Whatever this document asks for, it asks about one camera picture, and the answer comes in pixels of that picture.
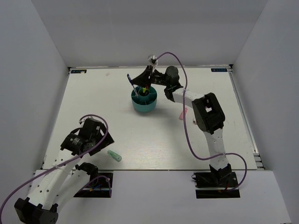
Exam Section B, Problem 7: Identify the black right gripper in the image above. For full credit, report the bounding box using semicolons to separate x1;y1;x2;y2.
131;65;170;90

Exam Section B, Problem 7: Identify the green transparent eraser case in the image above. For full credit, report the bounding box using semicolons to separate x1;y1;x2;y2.
107;150;122;162

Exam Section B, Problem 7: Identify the pink eraser stick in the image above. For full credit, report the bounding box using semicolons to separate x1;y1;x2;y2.
179;108;188;120

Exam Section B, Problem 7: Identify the blue ballpoint pen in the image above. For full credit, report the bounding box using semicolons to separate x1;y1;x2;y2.
127;74;139;97

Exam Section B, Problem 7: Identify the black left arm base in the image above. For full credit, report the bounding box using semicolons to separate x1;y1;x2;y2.
74;172;114;198

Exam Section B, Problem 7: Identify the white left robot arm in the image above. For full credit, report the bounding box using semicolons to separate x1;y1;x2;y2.
14;115;114;224

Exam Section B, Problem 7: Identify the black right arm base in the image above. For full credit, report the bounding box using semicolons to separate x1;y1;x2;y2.
191;172;241;199

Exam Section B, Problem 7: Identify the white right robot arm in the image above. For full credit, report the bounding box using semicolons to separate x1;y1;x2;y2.
127;65;232;186

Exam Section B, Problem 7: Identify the teal round organizer container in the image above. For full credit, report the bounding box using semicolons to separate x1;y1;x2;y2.
131;86;157;113

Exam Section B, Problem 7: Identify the blue right corner label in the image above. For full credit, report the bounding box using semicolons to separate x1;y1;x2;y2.
211;68;228;72

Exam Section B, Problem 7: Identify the blue corner label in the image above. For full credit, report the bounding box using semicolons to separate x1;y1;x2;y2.
71;70;87;74
211;68;228;72

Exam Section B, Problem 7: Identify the blue left corner label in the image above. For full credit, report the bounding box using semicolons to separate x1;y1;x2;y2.
71;70;87;74

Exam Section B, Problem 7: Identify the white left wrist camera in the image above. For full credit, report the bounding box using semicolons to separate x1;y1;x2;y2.
78;118;85;124

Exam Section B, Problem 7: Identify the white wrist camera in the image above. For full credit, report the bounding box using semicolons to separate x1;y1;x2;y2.
78;118;85;124
148;55;158;71

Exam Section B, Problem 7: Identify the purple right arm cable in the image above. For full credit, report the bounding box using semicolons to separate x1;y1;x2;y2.
155;51;248;192

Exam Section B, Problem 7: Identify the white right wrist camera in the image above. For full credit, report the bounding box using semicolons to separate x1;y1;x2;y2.
148;55;158;71

